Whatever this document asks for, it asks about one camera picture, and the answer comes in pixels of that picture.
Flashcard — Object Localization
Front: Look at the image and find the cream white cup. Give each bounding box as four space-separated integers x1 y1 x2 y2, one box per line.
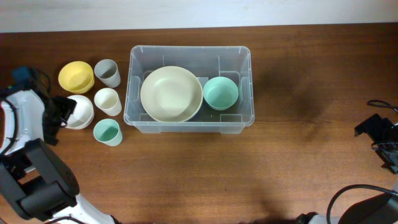
94 88 122 116

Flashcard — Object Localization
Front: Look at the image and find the white bowl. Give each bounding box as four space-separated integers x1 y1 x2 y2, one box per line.
66 95 95 129

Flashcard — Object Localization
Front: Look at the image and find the clear plastic storage bin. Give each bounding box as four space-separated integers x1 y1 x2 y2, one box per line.
123 45 255 134

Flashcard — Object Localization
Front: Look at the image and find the mint green cup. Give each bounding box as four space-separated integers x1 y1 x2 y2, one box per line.
93 119 123 147

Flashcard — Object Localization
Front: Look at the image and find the mint green bowl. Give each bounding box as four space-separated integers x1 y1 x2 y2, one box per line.
203 77 239 111

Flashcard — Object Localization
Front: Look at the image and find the beige plate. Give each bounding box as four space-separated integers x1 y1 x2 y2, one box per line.
148 110 198 122
141 66 203 114

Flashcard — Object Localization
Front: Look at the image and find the yellow bowl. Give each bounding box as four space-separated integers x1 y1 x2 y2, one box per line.
58 61 95 94

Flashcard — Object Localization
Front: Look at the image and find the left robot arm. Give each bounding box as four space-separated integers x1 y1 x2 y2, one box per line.
1 89 118 223

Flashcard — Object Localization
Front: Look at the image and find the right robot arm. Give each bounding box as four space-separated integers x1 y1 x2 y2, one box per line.
295 114 397 224

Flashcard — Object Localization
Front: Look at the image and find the grey cup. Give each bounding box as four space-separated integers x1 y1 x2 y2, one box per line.
94 59 121 88

